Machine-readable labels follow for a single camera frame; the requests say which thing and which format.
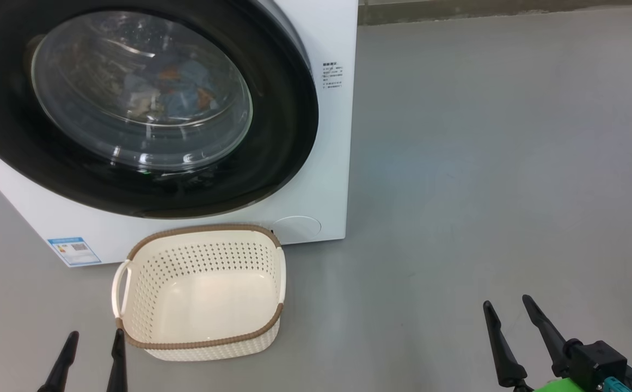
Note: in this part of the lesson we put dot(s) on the white front-load washing machine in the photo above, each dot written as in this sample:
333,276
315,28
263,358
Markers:
332,163

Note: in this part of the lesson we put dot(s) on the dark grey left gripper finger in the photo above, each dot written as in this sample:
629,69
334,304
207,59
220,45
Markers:
117,370
60,370

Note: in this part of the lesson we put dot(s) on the blue printed clothes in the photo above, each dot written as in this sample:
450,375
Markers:
185,92

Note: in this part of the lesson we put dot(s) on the blue energy label sticker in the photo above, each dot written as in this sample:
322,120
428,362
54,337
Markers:
74,251

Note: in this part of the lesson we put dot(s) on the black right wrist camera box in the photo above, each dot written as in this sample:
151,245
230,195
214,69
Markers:
596,362

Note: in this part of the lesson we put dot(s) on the cream perforated laundry basket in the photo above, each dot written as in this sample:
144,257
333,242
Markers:
201,305

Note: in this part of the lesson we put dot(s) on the black-rimmed glass washer door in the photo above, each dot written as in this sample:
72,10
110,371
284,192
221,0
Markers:
277,136

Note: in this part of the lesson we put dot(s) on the round filter cover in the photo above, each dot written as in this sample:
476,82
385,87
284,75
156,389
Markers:
296,230

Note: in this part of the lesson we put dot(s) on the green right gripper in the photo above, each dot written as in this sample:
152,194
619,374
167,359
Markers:
560,387

